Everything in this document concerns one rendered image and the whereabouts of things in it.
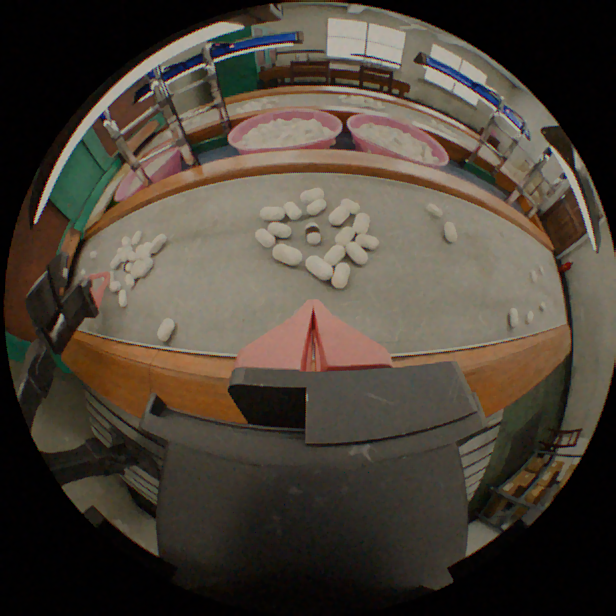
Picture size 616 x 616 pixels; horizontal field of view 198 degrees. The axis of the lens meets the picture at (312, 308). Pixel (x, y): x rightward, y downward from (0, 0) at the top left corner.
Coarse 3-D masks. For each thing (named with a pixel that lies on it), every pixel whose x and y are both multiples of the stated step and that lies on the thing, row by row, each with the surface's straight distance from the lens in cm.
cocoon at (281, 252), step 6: (276, 246) 25; (282, 246) 25; (288, 246) 25; (276, 252) 25; (282, 252) 25; (288, 252) 25; (294, 252) 25; (300, 252) 25; (276, 258) 25; (282, 258) 25; (288, 258) 25; (294, 258) 24; (300, 258) 25; (288, 264) 25; (294, 264) 25
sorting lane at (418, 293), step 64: (192, 192) 44; (256, 192) 36; (384, 192) 37; (192, 256) 33; (256, 256) 28; (320, 256) 27; (384, 256) 29; (448, 256) 35; (512, 256) 55; (128, 320) 39; (192, 320) 29; (256, 320) 25; (384, 320) 25; (448, 320) 30
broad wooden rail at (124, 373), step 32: (64, 352) 77; (96, 352) 46; (128, 352) 36; (160, 352) 31; (448, 352) 30; (480, 352) 34; (512, 352) 40; (544, 352) 58; (96, 384) 48; (128, 384) 35; (160, 384) 29; (192, 384) 26; (224, 384) 23; (480, 384) 32; (512, 384) 41; (224, 416) 24
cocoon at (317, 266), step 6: (312, 258) 24; (318, 258) 24; (306, 264) 25; (312, 264) 24; (318, 264) 24; (324, 264) 24; (312, 270) 24; (318, 270) 24; (324, 270) 24; (330, 270) 24; (318, 276) 24; (324, 276) 24; (330, 276) 24
